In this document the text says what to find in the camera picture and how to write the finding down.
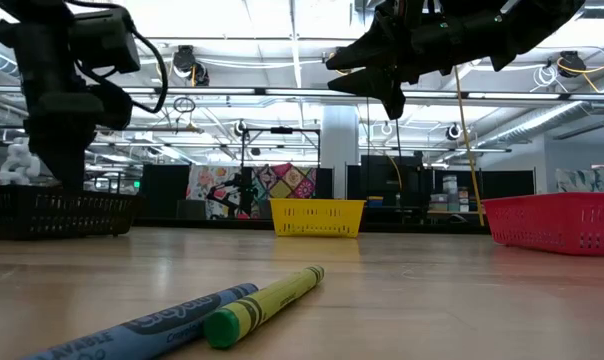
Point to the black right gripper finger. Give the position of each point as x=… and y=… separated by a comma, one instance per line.
x=377, y=82
x=367, y=50

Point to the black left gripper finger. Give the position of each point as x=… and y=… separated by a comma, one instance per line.
x=82, y=147
x=57, y=155

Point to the black plastic basket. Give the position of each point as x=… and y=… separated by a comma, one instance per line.
x=47, y=212

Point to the yellow plastic basket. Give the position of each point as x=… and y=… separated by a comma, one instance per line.
x=317, y=220

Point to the blue crayon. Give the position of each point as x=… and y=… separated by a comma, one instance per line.
x=142, y=330

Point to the red plastic basket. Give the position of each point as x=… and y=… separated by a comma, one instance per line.
x=562, y=225

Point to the green crayon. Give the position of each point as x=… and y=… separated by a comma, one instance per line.
x=262, y=307

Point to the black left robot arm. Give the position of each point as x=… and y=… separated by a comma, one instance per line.
x=47, y=50

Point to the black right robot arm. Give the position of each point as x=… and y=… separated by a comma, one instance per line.
x=482, y=30

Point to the black background robot arm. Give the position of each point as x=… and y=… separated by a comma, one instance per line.
x=232, y=192

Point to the white knot-shaped sculpture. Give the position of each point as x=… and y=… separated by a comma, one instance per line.
x=12, y=167

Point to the white building column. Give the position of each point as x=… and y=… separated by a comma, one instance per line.
x=339, y=160

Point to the black cabinet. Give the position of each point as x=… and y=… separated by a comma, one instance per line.
x=164, y=192

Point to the black metal gantry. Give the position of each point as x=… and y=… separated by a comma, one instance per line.
x=281, y=130

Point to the black partition panel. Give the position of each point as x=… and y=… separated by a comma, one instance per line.
x=507, y=187
x=412, y=190

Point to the blue storage bin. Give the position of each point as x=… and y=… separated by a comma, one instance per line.
x=376, y=201

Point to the stacked storage boxes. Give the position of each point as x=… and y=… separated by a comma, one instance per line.
x=449, y=192

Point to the long ceiling light strip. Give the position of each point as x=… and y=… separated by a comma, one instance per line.
x=232, y=91

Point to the teal patterned panel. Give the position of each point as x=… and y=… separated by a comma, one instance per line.
x=587, y=181

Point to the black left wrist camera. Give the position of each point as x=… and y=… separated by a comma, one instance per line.
x=112, y=105

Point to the black metal table frame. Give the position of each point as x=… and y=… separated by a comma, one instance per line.
x=232, y=223

